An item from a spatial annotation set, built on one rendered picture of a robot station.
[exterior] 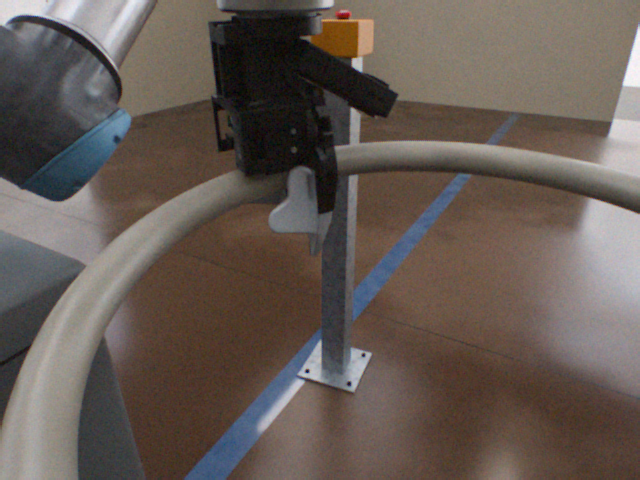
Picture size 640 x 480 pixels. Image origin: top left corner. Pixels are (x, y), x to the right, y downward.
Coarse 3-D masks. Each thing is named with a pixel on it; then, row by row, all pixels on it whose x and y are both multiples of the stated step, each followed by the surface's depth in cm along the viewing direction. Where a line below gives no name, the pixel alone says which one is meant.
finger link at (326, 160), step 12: (324, 132) 38; (324, 144) 38; (312, 156) 39; (324, 156) 38; (336, 156) 38; (312, 168) 39; (324, 168) 38; (336, 168) 39; (324, 180) 39; (336, 180) 39; (324, 192) 40; (336, 192) 40; (324, 204) 41
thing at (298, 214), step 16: (288, 176) 39; (304, 176) 40; (288, 192) 40; (304, 192) 40; (288, 208) 40; (304, 208) 41; (272, 224) 40; (288, 224) 41; (304, 224) 41; (320, 224) 41; (320, 240) 43
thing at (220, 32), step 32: (224, 32) 32; (256, 32) 33; (288, 32) 33; (320, 32) 35; (224, 64) 35; (256, 64) 35; (288, 64) 36; (224, 96) 36; (256, 96) 36; (288, 96) 38; (320, 96) 38; (256, 128) 35; (288, 128) 37; (256, 160) 37; (288, 160) 39
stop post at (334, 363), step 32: (352, 32) 103; (352, 64) 108; (352, 128) 116; (352, 192) 126; (352, 224) 131; (352, 256) 137; (352, 288) 144; (320, 352) 162; (352, 352) 162; (352, 384) 148
